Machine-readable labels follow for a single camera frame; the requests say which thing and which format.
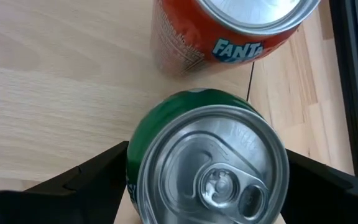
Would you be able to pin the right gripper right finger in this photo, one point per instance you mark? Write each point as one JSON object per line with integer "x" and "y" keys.
{"x": 328, "y": 196}

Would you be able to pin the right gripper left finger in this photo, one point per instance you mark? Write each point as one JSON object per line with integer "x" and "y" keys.
{"x": 57, "y": 199}

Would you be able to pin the black aluminium table frame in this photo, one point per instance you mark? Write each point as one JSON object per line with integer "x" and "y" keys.
{"x": 343, "y": 77}

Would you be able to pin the orange Fanta can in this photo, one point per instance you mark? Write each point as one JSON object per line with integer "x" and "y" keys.
{"x": 191, "y": 40}

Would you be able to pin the green beverage can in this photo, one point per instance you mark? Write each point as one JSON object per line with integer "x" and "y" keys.
{"x": 210, "y": 161}

